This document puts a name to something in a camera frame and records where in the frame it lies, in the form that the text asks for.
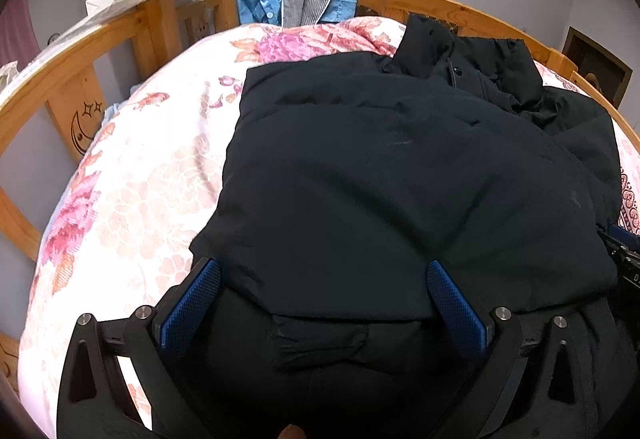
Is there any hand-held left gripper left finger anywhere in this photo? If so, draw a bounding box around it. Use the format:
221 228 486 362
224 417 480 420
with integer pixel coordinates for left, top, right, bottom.
56 256 223 439

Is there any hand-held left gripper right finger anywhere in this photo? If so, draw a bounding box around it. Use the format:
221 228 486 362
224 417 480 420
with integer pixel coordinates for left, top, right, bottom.
426 259 586 439

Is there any black padded jacket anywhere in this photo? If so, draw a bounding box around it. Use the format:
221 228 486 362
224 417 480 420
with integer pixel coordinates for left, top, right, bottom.
189 13 623 439

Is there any pink floral quilt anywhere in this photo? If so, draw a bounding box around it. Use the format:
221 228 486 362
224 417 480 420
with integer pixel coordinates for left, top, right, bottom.
17 16 640 439

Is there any dark framed picture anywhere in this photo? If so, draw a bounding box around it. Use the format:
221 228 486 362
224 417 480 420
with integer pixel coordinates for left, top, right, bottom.
561 26 633 110

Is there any blue shirt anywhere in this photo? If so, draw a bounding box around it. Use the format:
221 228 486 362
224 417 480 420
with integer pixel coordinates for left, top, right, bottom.
235 0 361 27

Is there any pink curtain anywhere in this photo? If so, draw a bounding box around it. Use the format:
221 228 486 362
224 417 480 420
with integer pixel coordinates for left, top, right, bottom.
0 0 41 70

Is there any wooden bed frame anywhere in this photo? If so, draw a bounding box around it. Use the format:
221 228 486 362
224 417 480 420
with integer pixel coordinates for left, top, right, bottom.
0 0 640 400

